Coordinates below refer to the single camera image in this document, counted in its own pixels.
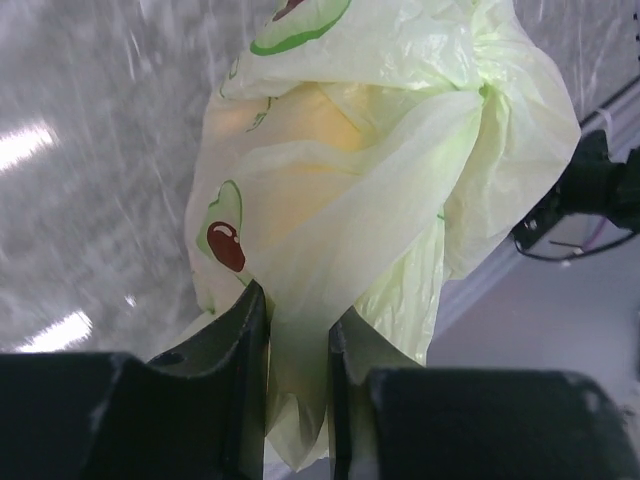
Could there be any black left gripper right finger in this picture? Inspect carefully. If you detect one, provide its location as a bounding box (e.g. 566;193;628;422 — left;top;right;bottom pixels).
328;310;639;479

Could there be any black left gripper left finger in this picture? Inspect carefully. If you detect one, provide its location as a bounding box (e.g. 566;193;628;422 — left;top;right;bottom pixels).
1;284;266;479

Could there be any pale green plastic bag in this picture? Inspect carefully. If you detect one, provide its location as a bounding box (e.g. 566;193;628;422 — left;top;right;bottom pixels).
183;0;583;459

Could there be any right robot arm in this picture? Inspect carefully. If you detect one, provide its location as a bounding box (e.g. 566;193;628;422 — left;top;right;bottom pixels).
511;130;639;263

